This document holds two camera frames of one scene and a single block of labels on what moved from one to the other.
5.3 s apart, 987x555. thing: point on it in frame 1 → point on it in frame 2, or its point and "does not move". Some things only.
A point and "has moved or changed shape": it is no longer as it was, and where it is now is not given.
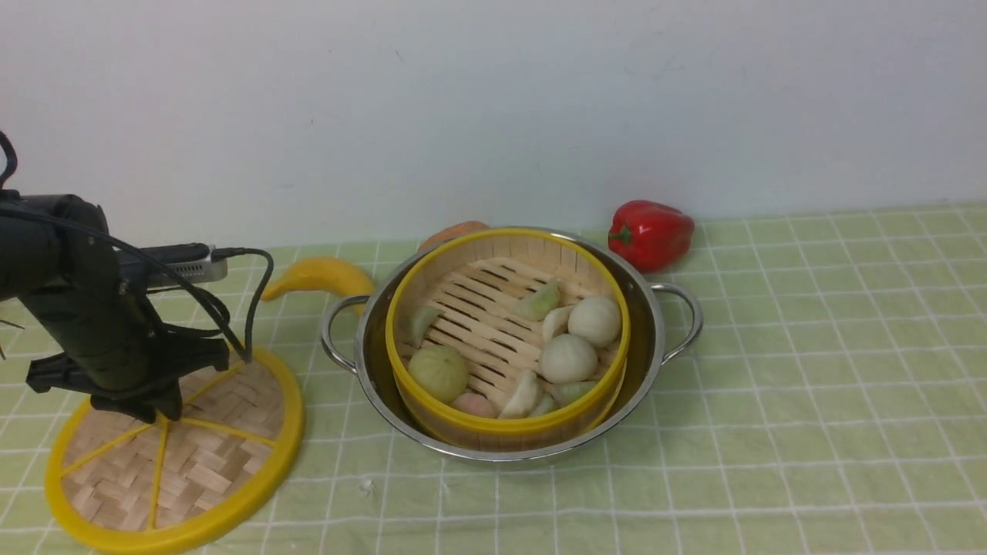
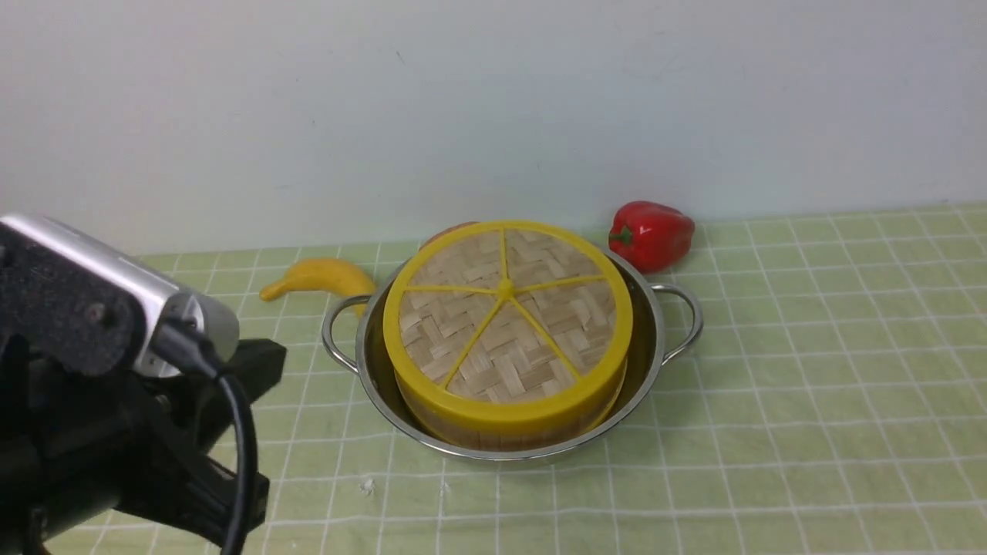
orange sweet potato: [454, 230] does not move
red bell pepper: [651, 237] does not move
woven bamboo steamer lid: [119, 481] has moved or changed shape
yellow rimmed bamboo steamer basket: [506, 338] does not move
